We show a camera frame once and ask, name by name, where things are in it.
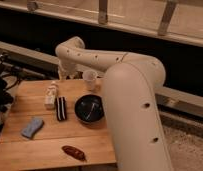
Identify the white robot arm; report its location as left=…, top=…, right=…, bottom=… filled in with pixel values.
left=55, top=37, right=174, bottom=171

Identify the black white striped eraser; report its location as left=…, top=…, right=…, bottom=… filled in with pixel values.
left=55, top=97, right=67, bottom=121

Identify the black equipment with cables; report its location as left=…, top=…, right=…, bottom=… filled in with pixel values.
left=0, top=53, right=20, bottom=132

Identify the dark blue bowl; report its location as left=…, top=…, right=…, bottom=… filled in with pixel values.
left=75, top=94, right=104, bottom=123

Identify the metal rail frame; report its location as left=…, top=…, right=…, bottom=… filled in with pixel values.
left=0, top=0, right=203, bottom=47

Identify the white small bottle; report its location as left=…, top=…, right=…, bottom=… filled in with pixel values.
left=44, top=81, right=58, bottom=110

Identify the blue sponge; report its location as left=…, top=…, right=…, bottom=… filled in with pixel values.
left=21, top=117, right=44, bottom=139

